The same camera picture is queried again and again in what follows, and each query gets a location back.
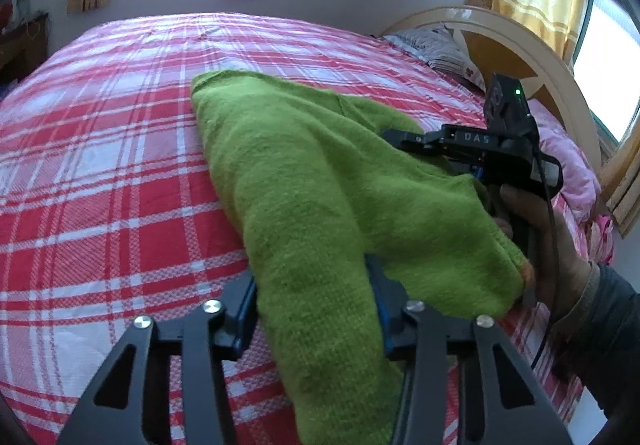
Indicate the cream wooden headboard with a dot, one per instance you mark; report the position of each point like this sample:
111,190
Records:
545,55

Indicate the brown wooden desk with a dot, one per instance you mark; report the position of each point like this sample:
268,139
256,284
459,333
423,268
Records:
20,45

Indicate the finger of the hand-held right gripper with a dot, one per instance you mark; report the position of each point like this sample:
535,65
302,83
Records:
410,140

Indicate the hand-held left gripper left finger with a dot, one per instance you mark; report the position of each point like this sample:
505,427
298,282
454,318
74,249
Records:
247,320

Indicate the red plaid bed sheet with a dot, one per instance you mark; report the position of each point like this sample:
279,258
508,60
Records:
100,150

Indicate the person's right forearm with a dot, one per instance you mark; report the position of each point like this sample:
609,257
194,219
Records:
610,350

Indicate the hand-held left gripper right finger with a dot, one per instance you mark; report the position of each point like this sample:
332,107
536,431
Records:
382,322

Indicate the large bright window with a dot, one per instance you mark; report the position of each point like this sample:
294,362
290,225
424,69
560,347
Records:
610,50

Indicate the grey patterned pillow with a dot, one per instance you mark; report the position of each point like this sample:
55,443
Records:
440,50

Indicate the person's right hand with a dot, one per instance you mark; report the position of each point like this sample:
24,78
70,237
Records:
565,270

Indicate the green knitted sweater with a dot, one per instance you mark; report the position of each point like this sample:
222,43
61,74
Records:
300,175

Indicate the pink floral blanket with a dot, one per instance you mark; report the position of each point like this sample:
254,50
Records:
575,160

